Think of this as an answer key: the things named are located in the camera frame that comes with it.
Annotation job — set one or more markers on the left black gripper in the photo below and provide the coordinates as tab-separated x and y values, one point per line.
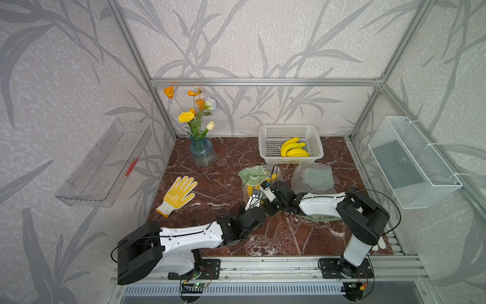
259	225

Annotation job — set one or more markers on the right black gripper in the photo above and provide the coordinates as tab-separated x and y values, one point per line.
267	209

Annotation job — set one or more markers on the zip-top bag with bananas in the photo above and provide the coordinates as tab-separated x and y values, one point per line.
253	176

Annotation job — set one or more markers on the yellow banana from bag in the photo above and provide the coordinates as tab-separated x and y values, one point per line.
293	140

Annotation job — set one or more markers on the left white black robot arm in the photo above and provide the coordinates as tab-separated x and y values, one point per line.
154	248

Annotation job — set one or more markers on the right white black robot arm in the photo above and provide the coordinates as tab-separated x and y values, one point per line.
364	217

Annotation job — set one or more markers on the bananas in left bag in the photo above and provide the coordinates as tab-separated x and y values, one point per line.
250	189

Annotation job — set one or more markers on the yellow work glove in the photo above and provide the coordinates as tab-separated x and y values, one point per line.
179	194

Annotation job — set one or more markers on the white plastic basket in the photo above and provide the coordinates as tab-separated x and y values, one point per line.
272	137

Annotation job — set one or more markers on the left circuit board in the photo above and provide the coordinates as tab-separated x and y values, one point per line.
197	287

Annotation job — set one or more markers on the circuit board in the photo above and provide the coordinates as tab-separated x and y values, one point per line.
197	287
354	291

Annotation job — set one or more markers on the blue glass vase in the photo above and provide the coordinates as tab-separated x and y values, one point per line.
202	152

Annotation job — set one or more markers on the white work glove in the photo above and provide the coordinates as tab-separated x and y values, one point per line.
381	245

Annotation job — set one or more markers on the right circuit board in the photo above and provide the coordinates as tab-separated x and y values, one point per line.
354	291

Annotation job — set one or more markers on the artificial flower bouquet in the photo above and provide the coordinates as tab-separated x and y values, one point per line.
194	117

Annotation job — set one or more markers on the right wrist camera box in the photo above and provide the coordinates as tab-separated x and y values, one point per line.
265	187

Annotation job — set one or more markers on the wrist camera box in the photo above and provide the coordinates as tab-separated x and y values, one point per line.
255	199
265	187

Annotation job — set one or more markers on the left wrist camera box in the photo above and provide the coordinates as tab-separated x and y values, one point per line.
255	199

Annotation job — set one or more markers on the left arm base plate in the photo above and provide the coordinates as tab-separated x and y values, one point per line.
208	270

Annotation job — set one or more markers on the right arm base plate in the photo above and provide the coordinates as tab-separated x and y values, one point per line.
339	268

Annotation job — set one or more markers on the white wire mesh basket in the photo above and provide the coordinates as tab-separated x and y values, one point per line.
417	174

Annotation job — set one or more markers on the aluminium front rail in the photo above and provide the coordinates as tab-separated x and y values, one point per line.
305	269

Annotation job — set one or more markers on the clear acrylic wall shelf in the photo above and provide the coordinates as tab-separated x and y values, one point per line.
99	179

